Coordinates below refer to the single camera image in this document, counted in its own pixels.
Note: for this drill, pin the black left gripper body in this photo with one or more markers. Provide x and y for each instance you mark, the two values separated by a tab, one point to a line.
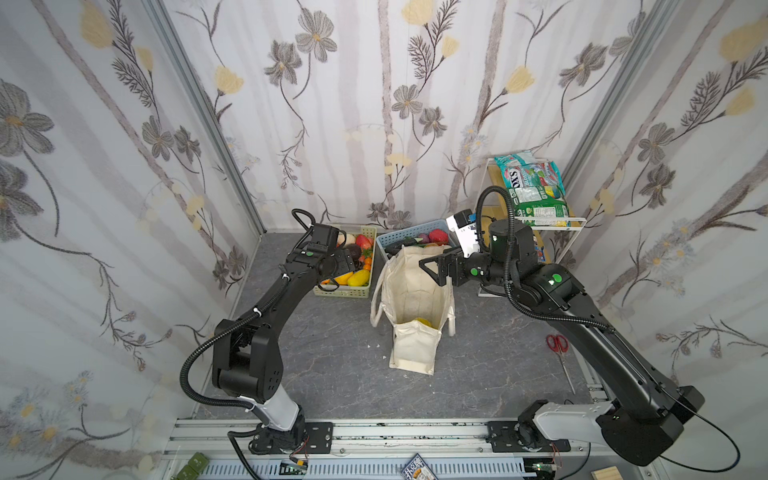
349	260

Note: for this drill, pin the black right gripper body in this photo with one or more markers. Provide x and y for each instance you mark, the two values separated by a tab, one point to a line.
450	267

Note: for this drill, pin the cream floral tote bag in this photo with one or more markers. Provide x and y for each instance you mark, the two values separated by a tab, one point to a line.
403	292

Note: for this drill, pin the yellow lemon toy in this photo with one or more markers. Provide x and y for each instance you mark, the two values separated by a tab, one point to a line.
424	322

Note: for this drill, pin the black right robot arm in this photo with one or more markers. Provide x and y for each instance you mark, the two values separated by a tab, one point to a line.
646	413

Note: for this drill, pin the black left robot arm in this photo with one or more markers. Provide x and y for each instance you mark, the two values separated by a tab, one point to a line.
247	363

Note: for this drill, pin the green skittles candy bag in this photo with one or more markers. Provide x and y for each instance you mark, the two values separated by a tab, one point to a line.
535	187

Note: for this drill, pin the orange fruit toy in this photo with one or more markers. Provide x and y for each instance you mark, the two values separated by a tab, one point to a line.
343	279

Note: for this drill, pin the dark avocado toy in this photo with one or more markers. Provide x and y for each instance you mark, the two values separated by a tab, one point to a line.
354	251

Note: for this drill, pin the yellow mango toy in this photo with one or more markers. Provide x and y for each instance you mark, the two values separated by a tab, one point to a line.
359	278

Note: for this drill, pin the green plastic fruit basket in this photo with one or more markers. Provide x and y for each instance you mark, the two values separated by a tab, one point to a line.
348	234

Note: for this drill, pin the red pepper toy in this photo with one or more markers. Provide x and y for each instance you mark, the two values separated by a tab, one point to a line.
438	236

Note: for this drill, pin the blue plastic vegetable basket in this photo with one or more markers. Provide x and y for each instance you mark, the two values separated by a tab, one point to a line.
392	237

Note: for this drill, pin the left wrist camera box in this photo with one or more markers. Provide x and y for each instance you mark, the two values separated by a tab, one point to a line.
323	239

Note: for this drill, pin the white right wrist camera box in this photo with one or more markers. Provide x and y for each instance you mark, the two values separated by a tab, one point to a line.
464	226

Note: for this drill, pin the red handled scissors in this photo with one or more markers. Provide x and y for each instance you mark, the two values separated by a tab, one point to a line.
559	345

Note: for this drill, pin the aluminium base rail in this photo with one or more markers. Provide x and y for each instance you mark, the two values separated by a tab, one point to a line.
452	448

